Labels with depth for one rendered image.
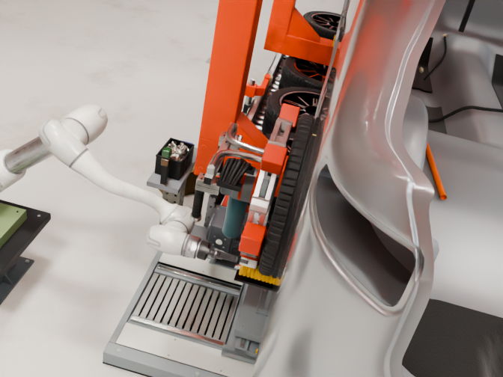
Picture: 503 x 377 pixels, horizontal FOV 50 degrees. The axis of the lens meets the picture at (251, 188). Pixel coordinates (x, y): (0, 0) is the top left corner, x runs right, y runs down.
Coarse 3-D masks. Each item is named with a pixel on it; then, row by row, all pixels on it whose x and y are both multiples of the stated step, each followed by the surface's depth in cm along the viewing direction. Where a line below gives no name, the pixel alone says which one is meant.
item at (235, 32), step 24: (240, 0) 219; (216, 24) 227; (240, 24) 224; (216, 48) 232; (240, 48) 230; (216, 72) 238; (240, 72) 236; (216, 96) 245; (240, 96) 246; (216, 120) 252; (216, 144) 259
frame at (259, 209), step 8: (280, 120) 206; (288, 120) 208; (280, 128) 207; (288, 128) 203; (272, 136) 196; (288, 136) 216; (280, 144) 192; (272, 176) 189; (272, 184) 188; (256, 192) 188; (256, 200) 187; (264, 200) 187; (256, 208) 187; (264, 208) 187; (248, 216) 190; (256, 216) 236; (264, 216) 189; (264, 224) 234; (248, 256) 219; (256, 256) 218
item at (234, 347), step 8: (240, 296) 261; (240, 304) 257; (232, 320) 248; (232, 328) 245; (232, 336) 241; (224, 344) 234; (232, 344) 238; (240, 344) 234; (248, 344) 236; (256, 344) 240; (224, 352) 237; (232, 352) 236; (240, 352) 235; (248, 352) 234; (256, 352) 233; (240, 360) 238; (248, 360) 237
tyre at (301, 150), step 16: (304, 128) 193; (304, 144) 187; (288, 160) 185; (304, 160) 185; (288, 176) 182; (304, 176) 182; (288, 192) 182; (288, 208) 182; (272, 224) 184; (288, 224) 183; (272, 240) 187; (272, 256) 190; (272, 272) 202
